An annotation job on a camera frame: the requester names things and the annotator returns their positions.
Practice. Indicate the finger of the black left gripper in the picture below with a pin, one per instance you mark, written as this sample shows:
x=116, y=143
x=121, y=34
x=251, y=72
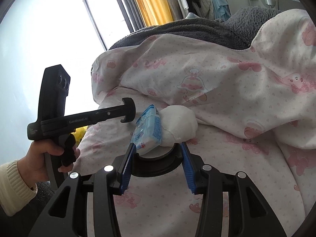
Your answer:
x=127, y=111

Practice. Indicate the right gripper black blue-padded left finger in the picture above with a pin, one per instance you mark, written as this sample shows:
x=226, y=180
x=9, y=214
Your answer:
x=66, y=212

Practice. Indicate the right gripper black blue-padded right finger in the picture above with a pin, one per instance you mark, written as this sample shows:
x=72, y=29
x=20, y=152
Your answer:
x=249, y=212

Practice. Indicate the blue tissue packet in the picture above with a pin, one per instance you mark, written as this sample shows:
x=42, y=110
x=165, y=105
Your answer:
x=148, y=131

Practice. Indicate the black curved plastic piece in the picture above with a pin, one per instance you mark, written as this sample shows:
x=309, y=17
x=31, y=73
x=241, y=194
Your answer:
x=153, y=167

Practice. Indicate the yellow plastic bag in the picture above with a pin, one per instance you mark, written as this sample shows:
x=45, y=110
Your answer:
x=79, y=134

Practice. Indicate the white rolled sock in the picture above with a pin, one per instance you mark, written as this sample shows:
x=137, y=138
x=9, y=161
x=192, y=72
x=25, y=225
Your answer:
x=178, y=124

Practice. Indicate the glass balcony door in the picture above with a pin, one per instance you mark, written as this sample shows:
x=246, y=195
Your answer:
x=111, y=20

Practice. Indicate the dark grey curtain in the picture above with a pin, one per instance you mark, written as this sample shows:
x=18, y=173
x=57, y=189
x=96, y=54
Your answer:
x=131, y=15

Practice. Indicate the pink cartoon print duvet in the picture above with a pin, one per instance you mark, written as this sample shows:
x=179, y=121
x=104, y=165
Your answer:
x=255, y=109

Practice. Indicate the yellow curtain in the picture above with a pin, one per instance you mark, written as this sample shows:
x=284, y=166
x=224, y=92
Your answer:
x=155, y=12

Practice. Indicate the dark grey fleece blanket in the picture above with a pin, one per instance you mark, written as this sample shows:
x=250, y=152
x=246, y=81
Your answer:
x=235, y=33

